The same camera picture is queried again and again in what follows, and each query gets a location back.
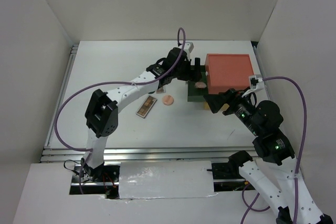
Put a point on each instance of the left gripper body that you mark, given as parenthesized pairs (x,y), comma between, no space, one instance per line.
(184,72)

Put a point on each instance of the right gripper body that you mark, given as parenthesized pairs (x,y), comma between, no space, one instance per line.
(242,107)

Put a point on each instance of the peach makeup sponge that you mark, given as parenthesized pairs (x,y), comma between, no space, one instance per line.
(200,85)

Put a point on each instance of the green drawer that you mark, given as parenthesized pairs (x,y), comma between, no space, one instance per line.
(195,94)

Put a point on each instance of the round pink powder puff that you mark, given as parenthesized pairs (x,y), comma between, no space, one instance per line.
(167,100)

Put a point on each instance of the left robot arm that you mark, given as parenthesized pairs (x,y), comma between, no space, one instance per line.
(104,107)

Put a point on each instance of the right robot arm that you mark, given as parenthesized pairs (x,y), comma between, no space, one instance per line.
(290,200)

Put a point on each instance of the coral drawer cabinet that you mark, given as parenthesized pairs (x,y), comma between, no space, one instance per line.
(227,71)

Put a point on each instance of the pink eyeshadow palette clear case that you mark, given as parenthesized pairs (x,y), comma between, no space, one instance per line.
(161,90)

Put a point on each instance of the brown eyeshadow palette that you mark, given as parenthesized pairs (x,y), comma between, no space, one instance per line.
(146,106)

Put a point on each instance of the white cover plate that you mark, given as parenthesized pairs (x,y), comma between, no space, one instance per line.
(173,179)

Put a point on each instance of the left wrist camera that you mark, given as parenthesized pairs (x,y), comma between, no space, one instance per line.
(188,48)

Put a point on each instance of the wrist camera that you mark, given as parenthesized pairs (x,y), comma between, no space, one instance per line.
(188,48)
(256,84)

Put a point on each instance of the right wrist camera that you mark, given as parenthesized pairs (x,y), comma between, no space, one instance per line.
(256,84)

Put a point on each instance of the aluminium right rail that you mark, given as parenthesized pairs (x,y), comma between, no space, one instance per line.
(254,46)

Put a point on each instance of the aluminium rail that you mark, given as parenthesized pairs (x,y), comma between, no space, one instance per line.
(72,55)
(50,155)
(254,46)

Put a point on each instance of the aluminium front rail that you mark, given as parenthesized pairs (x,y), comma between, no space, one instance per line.
(50,155)

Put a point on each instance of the aluminium left rail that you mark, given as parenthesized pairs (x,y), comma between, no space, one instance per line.
(72,55)

